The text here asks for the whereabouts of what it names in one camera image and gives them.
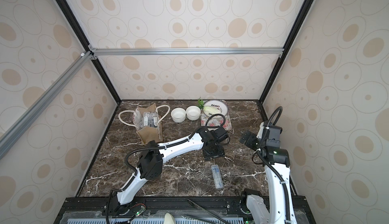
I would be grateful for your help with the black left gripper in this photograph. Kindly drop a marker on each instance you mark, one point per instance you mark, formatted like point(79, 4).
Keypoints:
point(221, 153)

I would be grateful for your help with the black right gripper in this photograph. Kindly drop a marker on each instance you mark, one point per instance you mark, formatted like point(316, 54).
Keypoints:
point(248, 138)

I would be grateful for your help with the clear compass case blue front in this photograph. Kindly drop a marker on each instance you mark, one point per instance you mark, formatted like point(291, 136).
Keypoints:
point(217, 177)

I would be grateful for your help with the clear compass case horizontal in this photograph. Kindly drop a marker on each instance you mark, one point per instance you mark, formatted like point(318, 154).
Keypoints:
point(146, 119)

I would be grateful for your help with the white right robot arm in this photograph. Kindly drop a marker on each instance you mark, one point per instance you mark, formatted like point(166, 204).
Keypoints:
point(276, 163)

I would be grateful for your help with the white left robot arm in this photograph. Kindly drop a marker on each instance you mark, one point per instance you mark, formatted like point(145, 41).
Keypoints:
point(147, 163)

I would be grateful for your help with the floral cloth mat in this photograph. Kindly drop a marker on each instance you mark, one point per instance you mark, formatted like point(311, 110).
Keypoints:
point(216, 121)

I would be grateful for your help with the white radish with leaves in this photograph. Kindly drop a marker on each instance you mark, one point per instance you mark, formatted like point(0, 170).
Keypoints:
point(208, 110)

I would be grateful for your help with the white bowl right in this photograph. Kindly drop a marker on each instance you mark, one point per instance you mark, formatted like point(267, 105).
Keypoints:
point(193, 113)

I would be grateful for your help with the white bowl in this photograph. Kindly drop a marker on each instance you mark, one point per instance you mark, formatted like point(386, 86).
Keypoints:
point(193, 113)
point(178, 115)

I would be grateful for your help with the patterned ceramic plate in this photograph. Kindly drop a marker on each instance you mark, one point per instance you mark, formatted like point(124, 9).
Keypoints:
point(218, 104)

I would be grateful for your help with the white bowl left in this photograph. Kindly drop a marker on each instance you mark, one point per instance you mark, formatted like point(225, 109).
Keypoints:
point(178, 115)

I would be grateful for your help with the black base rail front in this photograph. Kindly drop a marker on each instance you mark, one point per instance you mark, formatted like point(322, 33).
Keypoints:
point(151, 210)

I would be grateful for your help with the silver aluminium rail back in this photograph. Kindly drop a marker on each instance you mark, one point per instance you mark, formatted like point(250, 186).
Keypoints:
point(188, 51)

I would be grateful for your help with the silver aluminium rail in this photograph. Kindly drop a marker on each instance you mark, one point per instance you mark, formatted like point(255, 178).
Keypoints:
point(25, 121)
point(188, 51)

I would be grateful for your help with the black corner frame post right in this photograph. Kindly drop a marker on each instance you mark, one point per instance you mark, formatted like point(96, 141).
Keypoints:
point(301, 16)

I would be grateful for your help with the black corner frame post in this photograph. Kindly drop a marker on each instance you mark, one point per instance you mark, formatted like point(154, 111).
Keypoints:
point(301, 16)
point(78, 31)

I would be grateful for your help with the silver aluminium rail left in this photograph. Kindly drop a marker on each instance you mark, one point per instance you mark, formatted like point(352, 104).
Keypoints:
point(25, 121)

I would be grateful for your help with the black corner frame post left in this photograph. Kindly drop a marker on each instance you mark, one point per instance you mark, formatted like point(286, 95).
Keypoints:
point(78, 31)

